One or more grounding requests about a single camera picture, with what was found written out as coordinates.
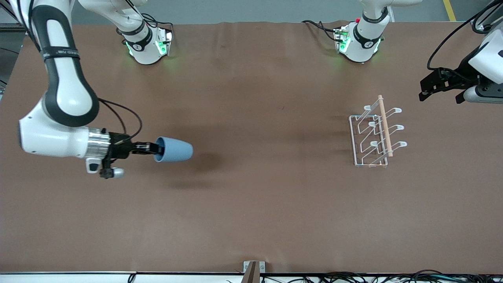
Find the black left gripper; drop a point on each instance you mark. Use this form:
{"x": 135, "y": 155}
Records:
{"x": 465, "y": 69}

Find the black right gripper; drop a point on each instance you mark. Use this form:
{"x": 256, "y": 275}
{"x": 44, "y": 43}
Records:
{"x": 121, "y": 148}

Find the blue plastic cup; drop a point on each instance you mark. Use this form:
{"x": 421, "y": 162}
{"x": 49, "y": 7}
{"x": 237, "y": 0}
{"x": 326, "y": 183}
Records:
{"x": 177, "y": 150}

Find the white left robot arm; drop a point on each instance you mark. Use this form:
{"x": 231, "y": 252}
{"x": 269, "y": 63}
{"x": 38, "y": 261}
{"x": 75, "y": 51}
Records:
{"x": 363, "y": 45}

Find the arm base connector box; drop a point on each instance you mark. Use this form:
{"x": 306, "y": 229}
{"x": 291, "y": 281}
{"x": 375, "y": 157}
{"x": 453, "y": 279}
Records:
{"x": 341, "y": 39}
{"x": 165, "y": 41}

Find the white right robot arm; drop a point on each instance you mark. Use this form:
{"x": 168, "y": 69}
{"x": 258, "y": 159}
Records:
{"x": 67, "y": 90}

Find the brown table cover sheet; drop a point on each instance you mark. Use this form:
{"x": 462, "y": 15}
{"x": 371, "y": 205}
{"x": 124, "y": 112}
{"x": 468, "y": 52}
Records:
{"x": 251, "y": 196}

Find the grey metal bracket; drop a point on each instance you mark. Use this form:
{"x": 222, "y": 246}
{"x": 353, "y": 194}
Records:
{"x": 254, "y": 271}

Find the aluminium frame profile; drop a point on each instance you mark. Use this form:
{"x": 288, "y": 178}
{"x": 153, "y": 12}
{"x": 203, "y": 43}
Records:
{"x": 10, "y": 26}

